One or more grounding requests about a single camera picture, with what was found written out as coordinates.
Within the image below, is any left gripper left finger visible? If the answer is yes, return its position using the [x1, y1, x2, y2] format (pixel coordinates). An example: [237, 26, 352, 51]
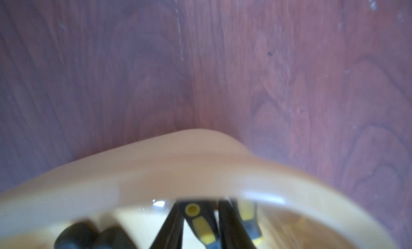
[150, 203, 185, 249]

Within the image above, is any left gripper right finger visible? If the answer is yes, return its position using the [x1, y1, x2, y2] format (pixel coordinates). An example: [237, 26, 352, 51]
[218, 200, 255, 249]

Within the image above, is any black yellow file tool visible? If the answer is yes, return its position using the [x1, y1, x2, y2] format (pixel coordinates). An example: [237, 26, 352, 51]
[230, 199, 264, 248]
[177, 200, 222, 249]
[92, 226, 137, 249]
[54, 221, 99, 249]

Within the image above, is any yellow plastic tray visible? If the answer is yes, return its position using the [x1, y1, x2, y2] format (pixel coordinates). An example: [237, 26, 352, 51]
[1, 129, 397, 249]

